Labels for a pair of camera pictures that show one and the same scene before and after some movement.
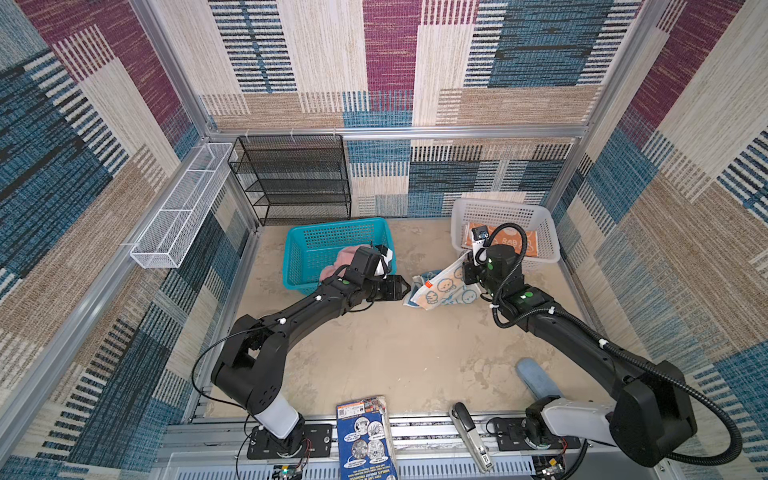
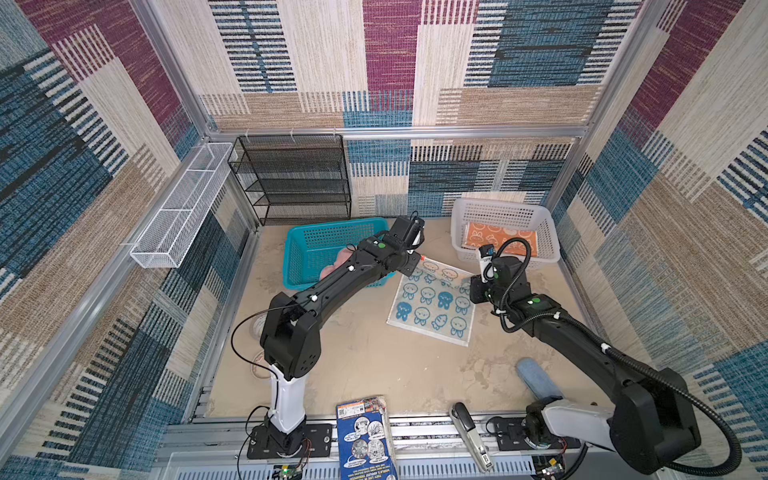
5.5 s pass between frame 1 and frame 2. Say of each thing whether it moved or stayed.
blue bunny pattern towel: moved
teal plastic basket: stayed
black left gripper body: moved
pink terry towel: stayed
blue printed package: stayed
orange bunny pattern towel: stayed
